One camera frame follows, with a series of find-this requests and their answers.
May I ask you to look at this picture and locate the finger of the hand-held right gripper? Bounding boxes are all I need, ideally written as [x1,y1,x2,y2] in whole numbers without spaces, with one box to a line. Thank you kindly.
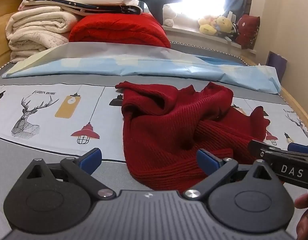
[247,140,281,158]
[287,143,308,155]

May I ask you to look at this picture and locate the yellow and pink plush toy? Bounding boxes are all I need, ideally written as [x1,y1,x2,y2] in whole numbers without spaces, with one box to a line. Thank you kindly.
[197,14,218,36]

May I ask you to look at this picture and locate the window sill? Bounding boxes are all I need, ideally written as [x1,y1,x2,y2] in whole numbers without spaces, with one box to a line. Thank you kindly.
[164,25,257,54]

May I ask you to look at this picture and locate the cream folded quilt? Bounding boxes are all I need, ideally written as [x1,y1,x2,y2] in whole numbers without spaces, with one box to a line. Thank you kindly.
[5,6,81,64]

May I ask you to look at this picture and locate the wooden bed side rail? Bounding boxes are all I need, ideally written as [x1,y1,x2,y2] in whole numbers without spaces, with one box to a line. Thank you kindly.
[241,55,308,140]

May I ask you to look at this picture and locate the wooden headboard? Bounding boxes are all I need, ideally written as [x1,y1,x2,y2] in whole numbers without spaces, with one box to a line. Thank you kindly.
[0,0,32,70]

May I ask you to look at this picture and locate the person's right hand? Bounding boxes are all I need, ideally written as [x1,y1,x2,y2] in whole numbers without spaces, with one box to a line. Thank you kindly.
[295,194,308,240]

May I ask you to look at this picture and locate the light blue folded sheet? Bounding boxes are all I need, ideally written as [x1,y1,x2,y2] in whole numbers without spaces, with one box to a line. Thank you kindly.
[2,41,281,94]

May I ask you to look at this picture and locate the white plush toy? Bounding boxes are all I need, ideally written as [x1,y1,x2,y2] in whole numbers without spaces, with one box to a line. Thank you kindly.
[162,4,178,27]

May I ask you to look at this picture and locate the grey mattress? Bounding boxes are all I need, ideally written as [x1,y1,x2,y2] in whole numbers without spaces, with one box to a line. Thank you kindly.
[169,41,254,67]

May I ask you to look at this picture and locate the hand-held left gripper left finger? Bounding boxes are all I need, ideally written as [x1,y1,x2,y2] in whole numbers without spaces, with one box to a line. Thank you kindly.
[27,148,117,200]

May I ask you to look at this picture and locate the dark red cushion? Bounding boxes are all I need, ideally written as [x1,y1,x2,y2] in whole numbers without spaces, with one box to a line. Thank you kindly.
[235,14,260,50]

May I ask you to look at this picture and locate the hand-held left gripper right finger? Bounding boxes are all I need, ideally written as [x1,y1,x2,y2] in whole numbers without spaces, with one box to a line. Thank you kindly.
[183,149,284,201]

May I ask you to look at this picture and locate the dark red knit sweater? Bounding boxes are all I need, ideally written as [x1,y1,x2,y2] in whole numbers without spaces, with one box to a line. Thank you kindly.
[115,81,271,193]

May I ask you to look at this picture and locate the red folded blanket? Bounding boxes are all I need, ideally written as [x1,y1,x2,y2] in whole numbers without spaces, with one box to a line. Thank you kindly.
[68,14,171,49]

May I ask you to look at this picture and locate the dark teal shark plush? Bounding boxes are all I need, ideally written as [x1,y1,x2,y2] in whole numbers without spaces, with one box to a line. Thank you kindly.
[66,0,183,23]

